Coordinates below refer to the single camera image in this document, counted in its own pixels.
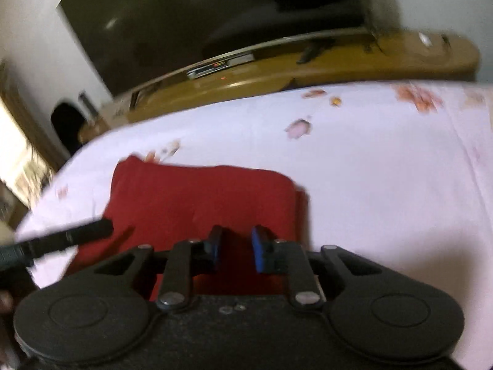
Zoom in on red knit sweater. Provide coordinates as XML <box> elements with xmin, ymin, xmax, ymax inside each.
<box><xmin>63</xmin><ymin>155</ymin><xmax>311</xmax><ymax>302</ymax></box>

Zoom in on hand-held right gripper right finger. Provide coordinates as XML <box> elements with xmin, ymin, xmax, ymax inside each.
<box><xmin>251</xmin><ymin>225</ymin><xmax>384</xmax><ymax>312</ymax></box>

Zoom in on black flat television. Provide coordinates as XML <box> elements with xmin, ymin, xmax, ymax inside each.
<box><xmin>58</xmin><ymin>0</ymin><xmax>386</xmax><ymax>98</ymax></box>

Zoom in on silver set-top box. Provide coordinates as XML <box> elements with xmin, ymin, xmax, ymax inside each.
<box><xmin>187</xmin><ymin>55</ymin><xmax>255</xmax><ymax>81</ymax></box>

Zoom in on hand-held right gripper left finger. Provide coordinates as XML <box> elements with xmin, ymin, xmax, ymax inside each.
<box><xmin>92</xmin><ymin>224</ymin><xmax>224</xmax><ymax>312</ymax></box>

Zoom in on wooden television stand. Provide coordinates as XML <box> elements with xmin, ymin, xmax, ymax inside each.
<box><xmin>77</xmin><ymin>29</ymin><xmax>482</xmax><ymax>144</ymax></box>

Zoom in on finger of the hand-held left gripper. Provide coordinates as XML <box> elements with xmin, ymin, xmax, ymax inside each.
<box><xmin>0</xmin><ymin>218</ymin><xmax>115</xmax><ymax>268</ymax></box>

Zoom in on floral pink bed sheet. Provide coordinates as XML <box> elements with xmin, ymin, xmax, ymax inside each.
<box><xmin>15</xmin><ymin>81</ymin><xmax>493</xmax><ymax>370</ymax></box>

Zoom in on dark rounded object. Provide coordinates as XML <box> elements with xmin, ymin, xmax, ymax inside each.
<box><xmin>50</xmin><ymin>100</ymin><xmax>88</xmax><ymax>152</ymax></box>

